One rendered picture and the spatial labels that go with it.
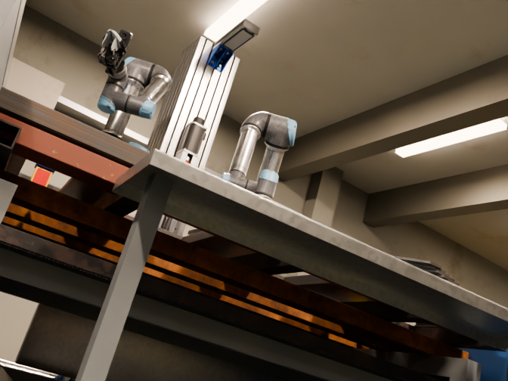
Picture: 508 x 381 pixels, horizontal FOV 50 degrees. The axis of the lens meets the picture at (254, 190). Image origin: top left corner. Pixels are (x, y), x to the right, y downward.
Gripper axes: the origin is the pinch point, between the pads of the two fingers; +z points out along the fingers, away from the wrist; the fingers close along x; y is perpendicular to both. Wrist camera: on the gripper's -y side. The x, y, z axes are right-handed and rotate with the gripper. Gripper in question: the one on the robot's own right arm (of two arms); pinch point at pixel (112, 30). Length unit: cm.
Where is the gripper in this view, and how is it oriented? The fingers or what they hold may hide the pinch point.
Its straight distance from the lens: 211.1
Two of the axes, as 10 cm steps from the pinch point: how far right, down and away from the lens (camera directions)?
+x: -9.1, -4.1, 0.1
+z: 1.3, -3.1, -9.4
